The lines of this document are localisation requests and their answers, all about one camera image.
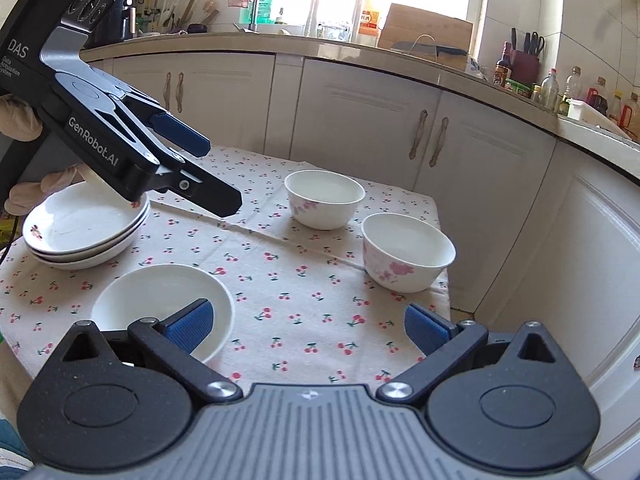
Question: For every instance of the white plastic container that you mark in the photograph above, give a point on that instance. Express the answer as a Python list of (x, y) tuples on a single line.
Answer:
[(595, 120)]

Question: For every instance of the green soap bottle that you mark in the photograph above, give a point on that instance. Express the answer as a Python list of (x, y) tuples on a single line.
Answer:
[(265, 2)]

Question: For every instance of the clear bottle with red cap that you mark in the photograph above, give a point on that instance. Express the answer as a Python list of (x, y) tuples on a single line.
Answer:
[(549, 91)]

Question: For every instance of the clear seasoning bottle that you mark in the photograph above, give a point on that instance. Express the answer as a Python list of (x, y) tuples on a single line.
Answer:
[(573, 87)]

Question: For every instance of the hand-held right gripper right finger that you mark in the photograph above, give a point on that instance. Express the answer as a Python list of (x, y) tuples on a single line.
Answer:
[(425, 330)]

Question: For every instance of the wooden cutting board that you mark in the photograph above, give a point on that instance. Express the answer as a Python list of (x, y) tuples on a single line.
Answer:
[(425, 25)]

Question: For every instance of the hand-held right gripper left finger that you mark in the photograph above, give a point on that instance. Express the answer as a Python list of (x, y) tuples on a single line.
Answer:
[(192, 325)]

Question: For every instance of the metal kitchen faucet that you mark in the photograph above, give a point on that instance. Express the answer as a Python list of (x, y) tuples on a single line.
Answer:
[(252, 5)]

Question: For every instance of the white bowl with pink print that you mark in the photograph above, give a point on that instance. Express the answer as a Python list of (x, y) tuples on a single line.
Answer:
[(150, 295), (400, 275), (325, 210)]

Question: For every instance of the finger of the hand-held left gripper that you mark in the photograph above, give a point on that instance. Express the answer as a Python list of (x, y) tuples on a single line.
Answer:
[(215, 195), (180, 135)]

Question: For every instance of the black kitchen appliance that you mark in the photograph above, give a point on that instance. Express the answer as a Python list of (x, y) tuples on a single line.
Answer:
[(117, 15)]

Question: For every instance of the white kitchen base cabinets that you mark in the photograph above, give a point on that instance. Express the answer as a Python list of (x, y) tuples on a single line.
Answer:
[(360, 110)]

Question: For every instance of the red seasoning bottle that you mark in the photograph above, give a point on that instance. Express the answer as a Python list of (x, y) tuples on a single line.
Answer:
[(630, 110)]

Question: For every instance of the beige kitchen countertop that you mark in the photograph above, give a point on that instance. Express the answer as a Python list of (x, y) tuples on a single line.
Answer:
[(320, 45)]

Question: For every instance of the dark sauce bottle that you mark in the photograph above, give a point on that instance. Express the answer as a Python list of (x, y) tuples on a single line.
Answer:
[(502, 67)]

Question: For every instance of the dark red knife block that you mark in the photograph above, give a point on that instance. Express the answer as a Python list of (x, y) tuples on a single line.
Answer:
[(524, 65)]

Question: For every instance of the cherry-print tablecloth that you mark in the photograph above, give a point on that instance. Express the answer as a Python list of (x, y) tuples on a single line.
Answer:
[(300, 290)]

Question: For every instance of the orange oil bottle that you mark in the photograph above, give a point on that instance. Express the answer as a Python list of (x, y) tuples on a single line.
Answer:
[(370, 15)]

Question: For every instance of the yellow seasoning bottle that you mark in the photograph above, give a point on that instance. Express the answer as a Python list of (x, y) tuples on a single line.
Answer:
[(617, 106)]

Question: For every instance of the teal cloth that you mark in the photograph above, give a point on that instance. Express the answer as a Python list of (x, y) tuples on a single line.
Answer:
[(12, 440)]

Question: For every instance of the person's left hand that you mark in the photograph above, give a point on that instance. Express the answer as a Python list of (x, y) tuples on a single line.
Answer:
[(30, 195)]

